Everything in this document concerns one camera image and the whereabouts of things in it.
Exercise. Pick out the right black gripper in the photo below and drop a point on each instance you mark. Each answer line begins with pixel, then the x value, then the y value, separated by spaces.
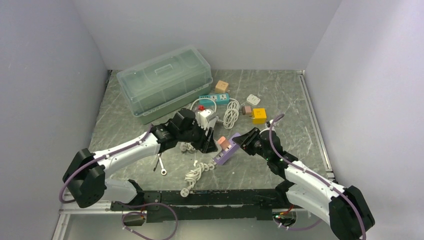
pixel 247 141

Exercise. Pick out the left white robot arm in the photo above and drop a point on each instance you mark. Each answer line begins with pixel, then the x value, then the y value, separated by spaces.
pixel 88 177

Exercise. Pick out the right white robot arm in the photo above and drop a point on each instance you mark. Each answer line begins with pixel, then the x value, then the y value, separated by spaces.
pixel 344 209

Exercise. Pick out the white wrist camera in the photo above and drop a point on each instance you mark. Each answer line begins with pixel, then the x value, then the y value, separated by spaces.
pixel 265 132
pixel 206 119

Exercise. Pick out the beige cube plug adapter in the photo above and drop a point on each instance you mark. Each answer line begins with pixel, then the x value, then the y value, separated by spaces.
pixel 221 87

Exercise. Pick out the teal power strip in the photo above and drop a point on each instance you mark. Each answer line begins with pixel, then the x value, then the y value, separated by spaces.
pixel 219 99

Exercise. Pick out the aluminium frame rail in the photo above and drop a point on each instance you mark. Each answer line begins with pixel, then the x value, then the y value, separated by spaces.
pixel 344 209

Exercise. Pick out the yellow black screwdriver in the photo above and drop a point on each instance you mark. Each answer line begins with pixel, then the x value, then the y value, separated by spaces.
pixel 158 162

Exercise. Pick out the small pink plug adapter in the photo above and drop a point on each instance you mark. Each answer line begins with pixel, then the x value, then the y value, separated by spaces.
pixel 246 110

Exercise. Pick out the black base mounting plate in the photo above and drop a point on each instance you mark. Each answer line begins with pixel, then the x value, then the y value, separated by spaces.
pixel 166 205

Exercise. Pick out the silver combination wrench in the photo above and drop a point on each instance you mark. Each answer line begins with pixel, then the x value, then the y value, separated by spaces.
pixel 163 170

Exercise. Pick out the clear plastic storage box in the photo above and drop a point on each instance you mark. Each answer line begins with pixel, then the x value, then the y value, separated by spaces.
pixel 161 85

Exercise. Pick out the purple power strip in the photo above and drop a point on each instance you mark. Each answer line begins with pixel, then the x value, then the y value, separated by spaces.
pixel 223 156

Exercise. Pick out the yellow cube socket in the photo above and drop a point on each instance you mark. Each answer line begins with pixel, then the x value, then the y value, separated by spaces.
pixel 259 116

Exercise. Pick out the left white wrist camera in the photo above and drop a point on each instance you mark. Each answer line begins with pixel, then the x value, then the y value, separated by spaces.
pixel 206 119

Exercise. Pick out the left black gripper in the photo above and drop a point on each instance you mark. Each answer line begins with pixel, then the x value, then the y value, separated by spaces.
pixel 205 141

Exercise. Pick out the white plug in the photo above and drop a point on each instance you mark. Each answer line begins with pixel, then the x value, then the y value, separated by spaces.
pixel 253 100

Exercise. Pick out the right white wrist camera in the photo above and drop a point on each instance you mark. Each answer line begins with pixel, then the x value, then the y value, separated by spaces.
pixel 265 132

